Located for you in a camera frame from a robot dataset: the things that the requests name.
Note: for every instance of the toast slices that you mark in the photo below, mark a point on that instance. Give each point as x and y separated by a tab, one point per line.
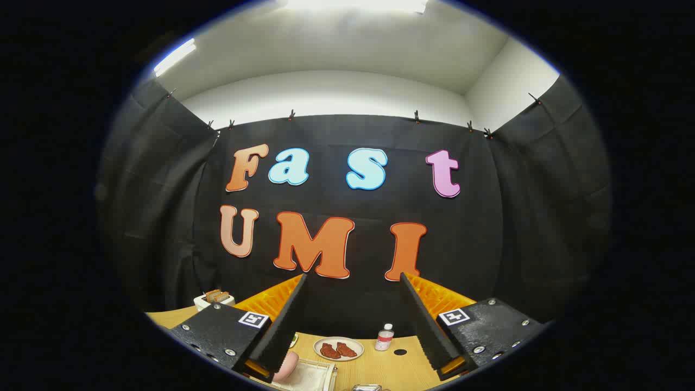
216	295

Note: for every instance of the long ceiling light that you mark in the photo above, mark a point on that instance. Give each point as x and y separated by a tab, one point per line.
174	57

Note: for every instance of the pink plate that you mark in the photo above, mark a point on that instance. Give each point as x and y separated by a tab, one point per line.
286	366

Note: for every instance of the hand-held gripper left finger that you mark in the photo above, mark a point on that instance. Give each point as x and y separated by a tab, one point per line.
288	320

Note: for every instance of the white divided tray with beans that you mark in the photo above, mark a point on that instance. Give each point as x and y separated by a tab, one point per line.
294	340

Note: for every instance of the black backdrop cloth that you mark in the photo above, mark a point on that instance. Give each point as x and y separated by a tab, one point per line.
336	195

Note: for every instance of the row of backdrop clips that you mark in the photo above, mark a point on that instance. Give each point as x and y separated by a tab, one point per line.
416	116

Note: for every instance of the clear bottle with red label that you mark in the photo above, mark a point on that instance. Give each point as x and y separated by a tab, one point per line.
384	339

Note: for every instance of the white plate with meat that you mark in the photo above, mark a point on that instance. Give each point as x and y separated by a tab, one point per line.
339	340

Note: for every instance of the wide ceiling light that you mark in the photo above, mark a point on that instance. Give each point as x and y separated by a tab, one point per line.
353	4

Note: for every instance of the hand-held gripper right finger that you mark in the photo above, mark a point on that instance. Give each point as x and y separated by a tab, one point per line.
426	326

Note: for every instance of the white toaster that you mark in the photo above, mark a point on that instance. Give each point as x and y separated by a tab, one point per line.
203	303

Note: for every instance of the white dish rack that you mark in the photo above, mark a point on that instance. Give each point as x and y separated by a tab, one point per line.
312	374

